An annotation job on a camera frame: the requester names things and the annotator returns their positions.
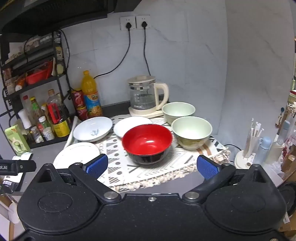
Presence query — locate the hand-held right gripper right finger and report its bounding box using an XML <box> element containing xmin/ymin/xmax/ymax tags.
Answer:
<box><xmin>182</xmin><ymin>155</ymin><xmax>269</xmax><ymax>205</ymax></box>

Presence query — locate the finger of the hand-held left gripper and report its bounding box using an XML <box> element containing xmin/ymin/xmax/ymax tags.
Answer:
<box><xmin>9</xmin><ymin>159</ymin><xmax>37</xmax><ymax>176</ymax></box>

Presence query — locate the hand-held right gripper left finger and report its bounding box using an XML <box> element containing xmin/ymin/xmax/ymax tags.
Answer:
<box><xmin>35</xmin><ymin>153</ymin><xmax>122</xmax><ymax>205</ymax></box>

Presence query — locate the white plate with blue print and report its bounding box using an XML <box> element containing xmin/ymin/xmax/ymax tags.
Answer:
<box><xmin>73</xmin><ymin>116</ymin><xmax>113</xmax><ymax>142</ymax></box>

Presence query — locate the red and black bowl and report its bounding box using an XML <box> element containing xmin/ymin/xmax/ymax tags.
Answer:
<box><xmin>122</xmin><ymin>124</ymin><xmax>173</xmax><ymax>165</ymax></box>

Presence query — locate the white and black packet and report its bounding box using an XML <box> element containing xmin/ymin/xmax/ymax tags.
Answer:
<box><xmin>0</xmin><ymin>155</ymin><xmax>33</xmax><ymax>194</ymax></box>

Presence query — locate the green cardboard box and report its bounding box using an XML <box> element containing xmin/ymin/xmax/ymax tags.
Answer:
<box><xmin>5</xmin><ymin>125</ymin><xmax>31</xmax><ymax>156</ymax></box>

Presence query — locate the patterned fringed table mat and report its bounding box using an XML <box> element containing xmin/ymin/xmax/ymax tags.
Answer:
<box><xmin>63</xmin><ymin>116</ymin><xmax>232</xmax><ymax>193</ymax></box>

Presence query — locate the clear small spice jar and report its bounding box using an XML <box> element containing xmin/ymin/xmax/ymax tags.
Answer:
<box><xmin>30</xmin><ymin>126</ymin><xmax>44</xmax><ymax>143</ymax></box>

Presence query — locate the white capped small jar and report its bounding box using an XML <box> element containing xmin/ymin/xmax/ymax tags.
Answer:
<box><xmin>42</xmin><ymin>127</ymin><xmax>55</xmax><ymax>141</ymax></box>

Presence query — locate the pale green bowl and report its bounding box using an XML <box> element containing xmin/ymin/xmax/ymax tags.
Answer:
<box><xmin>171</xmin><ymin>116</ymin><xmax>213</xmax><ymax>151</ymax></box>
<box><xmin>161</xmin><ymin>101</ymin><xmax>196</xmax><ymax>126</ymax></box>

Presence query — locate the white chopstick holder with chopsticks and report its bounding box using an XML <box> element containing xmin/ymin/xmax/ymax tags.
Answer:
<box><xmin>235</xmin><ymin>118</ymin><xmax>264</xmax><ymax>168</ymax></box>

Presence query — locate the white plastic bottle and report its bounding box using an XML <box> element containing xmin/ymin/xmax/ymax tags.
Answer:
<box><xmin>18</xmin><ymin>109</ymin><xmax>32</xmax><ymax>130</ymax></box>

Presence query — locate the plain white deep plate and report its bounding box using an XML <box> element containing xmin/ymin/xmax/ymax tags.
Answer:
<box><xmin>113</xmin><ymin>116</ymin><xmax>153</xmax><ymax>139</ymax></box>

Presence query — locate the red drink can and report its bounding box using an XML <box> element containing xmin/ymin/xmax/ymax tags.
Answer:
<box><xmin>76</xmin><ymin>105</ymin><xmax>89</xmax><ymax>121</ymax></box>
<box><xmin>71</xmin><ymin>89</ymin><xmax>86</xmax><ymax>108</ymax></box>

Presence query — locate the light blue thermos bottle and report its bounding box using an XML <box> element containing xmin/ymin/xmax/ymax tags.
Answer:
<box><xmin>252</xmin><ymin>137</ymin><xmax>272</xmax><ymax>167</ymax></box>

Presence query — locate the orange juice bottle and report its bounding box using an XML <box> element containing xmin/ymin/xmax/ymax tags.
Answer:
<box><xmin>81</xmin><ymin>71</ymin><xmax>103</xmax><ymax>117</ymax></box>

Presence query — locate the cream kettle base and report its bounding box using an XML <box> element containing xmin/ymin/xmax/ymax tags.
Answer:
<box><xmin>128</xmin><ymin>105</ymin><xmax>166</xmax><ymax>118</ymax></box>

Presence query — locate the brown cardboard box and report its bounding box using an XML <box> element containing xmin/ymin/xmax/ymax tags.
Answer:
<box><xmin>280</xmin><ymin>144</ymin><xmax>296</xmax><ymax>180</ymax></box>

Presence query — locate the grey blue slim bottle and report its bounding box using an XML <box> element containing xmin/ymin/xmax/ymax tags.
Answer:
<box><xmin>277</xmin><ymin>120</ymin><xmax>291</xmax><ymax>143</ymax></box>

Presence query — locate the red plastic basket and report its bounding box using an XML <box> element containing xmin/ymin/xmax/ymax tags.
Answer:
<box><xmin>25</xmin><ymin>61</ymin><xmax>53</xmax><ymax>85</ymax></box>

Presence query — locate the black metal kitchen rack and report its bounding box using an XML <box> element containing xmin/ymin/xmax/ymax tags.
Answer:
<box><xmin>0</xmin><ymin>30</ymin><xmax>73</xmax><ymax>149</ymax></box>

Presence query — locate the black range hood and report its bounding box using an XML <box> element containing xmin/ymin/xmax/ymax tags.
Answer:
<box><xmin>0</xmin><ymin>0</ymin><xmax>116</xmax><ymax>35</ymax></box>

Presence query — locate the glass kettle with cream handle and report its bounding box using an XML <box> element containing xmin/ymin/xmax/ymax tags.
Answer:
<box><xmin>127</xmin><ymin>75</ymin><xmax>169</xmax><ymax>112</ymax></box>

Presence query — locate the black power cable with plug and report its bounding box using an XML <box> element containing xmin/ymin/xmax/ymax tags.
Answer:
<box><xmin>141</xmin><ymin>21</ymin><xmax>153</xmax><ymax>76</ymax></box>
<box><xmin>92</xmin><ymin>22</ymin><xmax>133</xmax><ymax>80</ymax></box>

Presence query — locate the white wall socket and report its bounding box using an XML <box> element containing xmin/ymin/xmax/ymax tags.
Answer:
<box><xmin>136</xmin><ymin>15</ymin><xmax>151</xmax><ymax>30</ymax></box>
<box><xmin>120</xmin><ymin>16</ymin><xmax>136</xmax><ymax>30</ymax></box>

